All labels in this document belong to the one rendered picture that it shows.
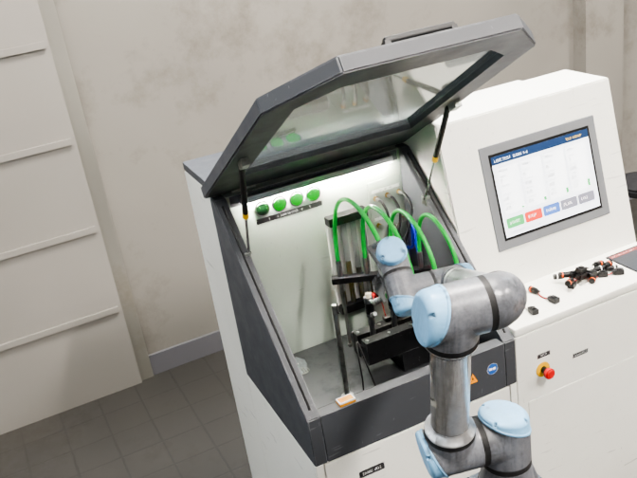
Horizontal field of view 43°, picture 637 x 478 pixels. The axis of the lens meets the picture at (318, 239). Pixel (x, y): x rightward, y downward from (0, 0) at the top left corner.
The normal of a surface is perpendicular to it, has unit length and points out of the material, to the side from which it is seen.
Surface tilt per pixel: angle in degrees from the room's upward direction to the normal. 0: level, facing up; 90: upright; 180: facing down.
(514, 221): 76
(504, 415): 8
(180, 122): 90
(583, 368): 90
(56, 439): 0
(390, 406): 90
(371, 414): 90
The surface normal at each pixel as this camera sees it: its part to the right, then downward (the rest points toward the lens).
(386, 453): 0.41, 0.32
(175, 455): -0.14, -0.90
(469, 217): 0.37, 0.09
